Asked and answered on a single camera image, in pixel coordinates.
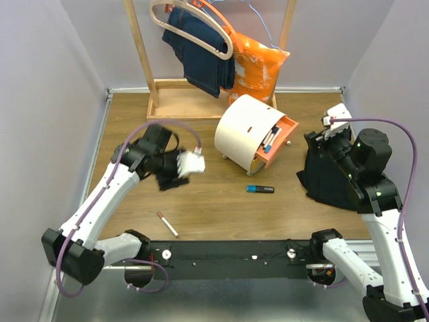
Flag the black highlighter blue cap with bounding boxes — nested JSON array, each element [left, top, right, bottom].
[[246, 185, 275, 194]]

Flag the black cloth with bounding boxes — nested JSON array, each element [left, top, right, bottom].
[[296, 131, 357, 211]]

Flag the light blue wire hanger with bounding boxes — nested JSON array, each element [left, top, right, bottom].
[[240, 0, 282, 52]]

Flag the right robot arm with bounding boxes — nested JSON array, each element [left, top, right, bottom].
[[304, 128, 428, 321]]

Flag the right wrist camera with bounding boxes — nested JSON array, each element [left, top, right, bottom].
[[321, 103, 352, 140]]

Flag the wooden clothes rack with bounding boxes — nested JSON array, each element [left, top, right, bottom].
[[123, 0, 298, 121]]

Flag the beige clothes hanger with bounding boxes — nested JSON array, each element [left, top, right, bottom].
[[149, 0, 234, 60]]

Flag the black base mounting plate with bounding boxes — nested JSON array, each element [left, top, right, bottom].
[[135, 239, 334, 280]]

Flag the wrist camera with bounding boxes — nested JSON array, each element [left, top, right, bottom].
[[321, 103, 352, 140], [177, 148, 206, 178]]

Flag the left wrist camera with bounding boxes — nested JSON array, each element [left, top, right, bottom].
[[177, 148, 206, 178]]

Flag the dark blue jeans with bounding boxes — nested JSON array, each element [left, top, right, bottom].
[[162, 8, 235, 99]]

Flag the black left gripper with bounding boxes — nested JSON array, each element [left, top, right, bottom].
[[154, 147, 191, 191]]

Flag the white marker brown cap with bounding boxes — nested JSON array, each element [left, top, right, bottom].
[[156, 211, 180, 238]]

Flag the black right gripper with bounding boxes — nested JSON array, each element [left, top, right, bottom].
[[304, 123, 361, 178]]

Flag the white marker dark blue cap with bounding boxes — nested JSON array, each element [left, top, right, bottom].
[[261, 125, 278, 147]]

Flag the orange clothes hanger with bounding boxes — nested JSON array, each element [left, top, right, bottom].
[[192, 0, 247, 53]]

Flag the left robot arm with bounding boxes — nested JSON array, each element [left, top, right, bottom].
[[41, 121, 205, 295]]

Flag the orange white garment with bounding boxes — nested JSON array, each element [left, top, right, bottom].
[[223, 26, 290, 104]]

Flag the white rounded drawer organizer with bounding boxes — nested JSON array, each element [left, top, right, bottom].
[[214, 95, 299, 176]]

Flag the aluminium frame rail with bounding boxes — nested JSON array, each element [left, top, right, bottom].
[[53, 238, 412, 269]]

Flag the white marker light blue cap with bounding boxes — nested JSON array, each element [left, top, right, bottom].
[[263, 127, 282, 154]]

